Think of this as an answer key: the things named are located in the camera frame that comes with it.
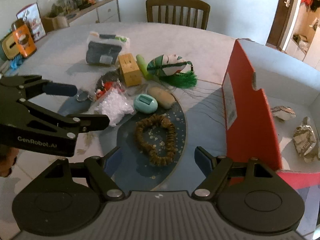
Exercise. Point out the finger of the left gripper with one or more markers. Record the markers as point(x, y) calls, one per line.
point(90, 122)
point(60, 89)

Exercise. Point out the white sideboard cabinet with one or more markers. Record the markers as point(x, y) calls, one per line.
point(101, 12)

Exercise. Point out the left hand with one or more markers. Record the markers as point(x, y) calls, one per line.
point(8, 159)

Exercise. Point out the wooden chair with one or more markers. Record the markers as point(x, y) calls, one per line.
point(189, 13)

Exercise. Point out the yellow cardboard box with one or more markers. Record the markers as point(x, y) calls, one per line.
point(130, 70)

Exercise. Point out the painted face pouch green tassel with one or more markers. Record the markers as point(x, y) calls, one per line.
point(173, 70)

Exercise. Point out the clear bag white beads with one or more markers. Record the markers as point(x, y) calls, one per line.
point(115, 105)

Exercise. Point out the green tube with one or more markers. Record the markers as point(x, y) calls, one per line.
point(143, 67)

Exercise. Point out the dark packaged pouch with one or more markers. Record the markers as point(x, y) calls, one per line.
point(104, 49)

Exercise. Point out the beige oval case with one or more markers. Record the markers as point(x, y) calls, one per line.
point(164, 99)

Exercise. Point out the brown scrunchie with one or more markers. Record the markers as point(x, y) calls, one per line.
point(155, 137)

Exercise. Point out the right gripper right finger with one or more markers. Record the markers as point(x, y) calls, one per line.
point(220, 173)

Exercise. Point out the teal egg pencil sharpener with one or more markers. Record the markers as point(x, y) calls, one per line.
point(145, 103)

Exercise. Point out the silver foil snack bag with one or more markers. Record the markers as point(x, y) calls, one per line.
point(306, 142)

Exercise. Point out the red white paper bag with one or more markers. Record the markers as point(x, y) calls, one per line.
point(30, 14)

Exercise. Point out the red plush keychain toy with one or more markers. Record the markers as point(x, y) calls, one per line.
point(100, 91)

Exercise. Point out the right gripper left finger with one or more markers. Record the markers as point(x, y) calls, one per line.
point(98, 172)

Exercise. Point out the brown door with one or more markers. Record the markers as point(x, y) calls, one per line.
point(279, 25)

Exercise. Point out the wooden holder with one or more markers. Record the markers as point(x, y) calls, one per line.
point(54, 23)

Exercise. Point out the red cardboard box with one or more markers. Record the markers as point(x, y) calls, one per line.
point(258, 78)

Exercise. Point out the green tissue box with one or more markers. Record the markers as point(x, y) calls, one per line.
point(9, 48)

